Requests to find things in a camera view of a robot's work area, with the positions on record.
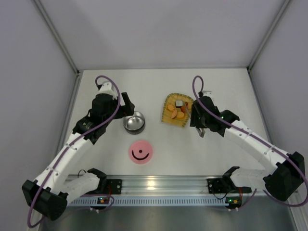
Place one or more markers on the left aluminium frame post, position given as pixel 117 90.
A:
pixel 55 34

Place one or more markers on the aluminium mounting rail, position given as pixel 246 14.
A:
pixel 162 185

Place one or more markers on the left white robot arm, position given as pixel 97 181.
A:
pixel 49 194

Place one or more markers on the pink round lid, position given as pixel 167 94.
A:
pixel 140 152

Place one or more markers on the sushi roll toy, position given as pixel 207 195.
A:
pixel 179 103

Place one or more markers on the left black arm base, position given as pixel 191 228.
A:
pixel 109 186

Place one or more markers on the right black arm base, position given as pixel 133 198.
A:
pixel 222 185

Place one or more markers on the bamboo woven serving tray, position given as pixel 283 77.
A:
pixel 174 109

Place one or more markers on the red fried chicken toy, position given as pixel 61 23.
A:
pixel 184 108

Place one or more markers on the round yellow waffle toy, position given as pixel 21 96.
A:
pixel 180 115

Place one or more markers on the orange flower-shaped food toy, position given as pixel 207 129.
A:
pixel 170 107

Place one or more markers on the salmon-coloured fish food toy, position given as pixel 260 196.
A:
pixel 174 114

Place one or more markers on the aluminium frame post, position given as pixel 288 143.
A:
pixel 269 32
pixel 55 34

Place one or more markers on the slotted cable duct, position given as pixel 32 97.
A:
pixel 149 201

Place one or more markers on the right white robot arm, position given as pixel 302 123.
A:
pixel 282 172

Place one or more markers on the right aluminium frame post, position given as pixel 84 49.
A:
pixel 269 32

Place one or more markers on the round steel lunch bowl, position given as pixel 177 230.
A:
pixel 134 124

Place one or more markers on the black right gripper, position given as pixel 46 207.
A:
pixel 199 124

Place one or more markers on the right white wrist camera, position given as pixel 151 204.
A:
pixel 205 93

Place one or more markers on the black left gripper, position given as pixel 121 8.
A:
pixel 125 106

